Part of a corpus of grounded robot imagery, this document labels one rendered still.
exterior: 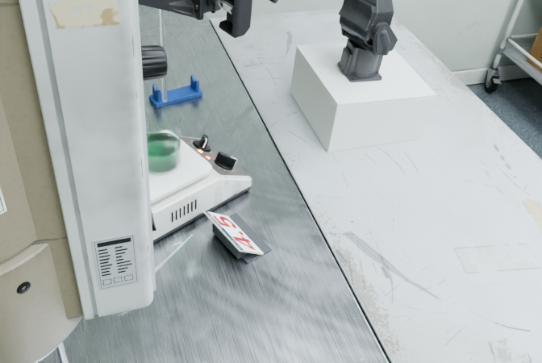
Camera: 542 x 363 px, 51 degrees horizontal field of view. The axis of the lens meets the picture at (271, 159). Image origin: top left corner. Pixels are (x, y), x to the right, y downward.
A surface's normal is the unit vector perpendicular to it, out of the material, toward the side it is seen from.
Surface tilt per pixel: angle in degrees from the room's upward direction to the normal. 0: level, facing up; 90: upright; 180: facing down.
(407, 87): 2
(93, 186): 90
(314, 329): 0
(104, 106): 90
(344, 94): 2
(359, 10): 90
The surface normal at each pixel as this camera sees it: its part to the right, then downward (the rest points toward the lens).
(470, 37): 0.32, 0.63
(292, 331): 0.09, -0.76
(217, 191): 0.68, 0.52
